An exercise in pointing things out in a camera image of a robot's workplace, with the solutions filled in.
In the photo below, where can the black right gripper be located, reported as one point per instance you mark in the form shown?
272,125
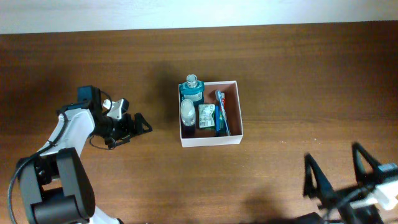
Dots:
326,187

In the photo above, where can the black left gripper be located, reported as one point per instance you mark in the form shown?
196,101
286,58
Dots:
129,129

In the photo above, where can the clear pump soap bottle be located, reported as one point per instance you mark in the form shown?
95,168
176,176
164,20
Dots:
188,118

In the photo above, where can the blue Listerine mouthwash bottle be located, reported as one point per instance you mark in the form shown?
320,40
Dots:
193,89

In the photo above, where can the green and white soap packet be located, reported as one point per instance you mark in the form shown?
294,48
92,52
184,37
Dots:
207,116

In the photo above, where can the blue disposable razor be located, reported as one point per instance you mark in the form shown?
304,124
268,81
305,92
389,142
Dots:
217,121

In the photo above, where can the green Colgate toothpaste tube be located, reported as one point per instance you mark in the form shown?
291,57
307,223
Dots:
223,115

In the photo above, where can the blue and white toothbrush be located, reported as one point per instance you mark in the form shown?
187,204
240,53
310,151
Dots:
219,97

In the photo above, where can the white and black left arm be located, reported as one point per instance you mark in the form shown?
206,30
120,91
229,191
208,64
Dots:
53,182

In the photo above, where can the white cardboard box, pink inside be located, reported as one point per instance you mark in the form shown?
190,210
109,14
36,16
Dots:
207,137

